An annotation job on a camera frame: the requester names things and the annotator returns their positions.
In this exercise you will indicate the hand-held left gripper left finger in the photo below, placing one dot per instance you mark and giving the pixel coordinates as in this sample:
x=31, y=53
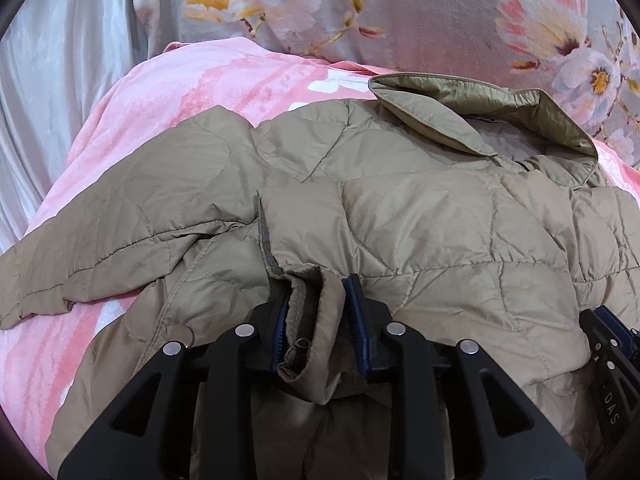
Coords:
x=278, y=332

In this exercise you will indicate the pink printed blanket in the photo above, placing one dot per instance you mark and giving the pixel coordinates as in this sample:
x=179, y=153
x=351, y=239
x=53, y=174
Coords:
x=165, y=95

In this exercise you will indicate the grey floral blanket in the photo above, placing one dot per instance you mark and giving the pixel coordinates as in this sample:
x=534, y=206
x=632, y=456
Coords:
x=430, y=15

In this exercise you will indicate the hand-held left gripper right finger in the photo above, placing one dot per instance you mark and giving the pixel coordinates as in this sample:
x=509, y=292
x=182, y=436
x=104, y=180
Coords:
x=356, y=321

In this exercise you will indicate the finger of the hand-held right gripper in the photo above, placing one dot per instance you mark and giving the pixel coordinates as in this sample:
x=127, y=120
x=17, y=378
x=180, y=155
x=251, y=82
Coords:
x=622, y=325
x=607, y=385

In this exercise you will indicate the beige quilted jacket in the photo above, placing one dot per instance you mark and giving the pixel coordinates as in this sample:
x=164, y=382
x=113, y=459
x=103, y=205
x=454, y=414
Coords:
x=410, y=220

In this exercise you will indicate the white satin curtain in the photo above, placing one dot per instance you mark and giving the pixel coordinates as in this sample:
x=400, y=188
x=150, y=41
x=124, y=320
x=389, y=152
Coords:
x=55, y=70

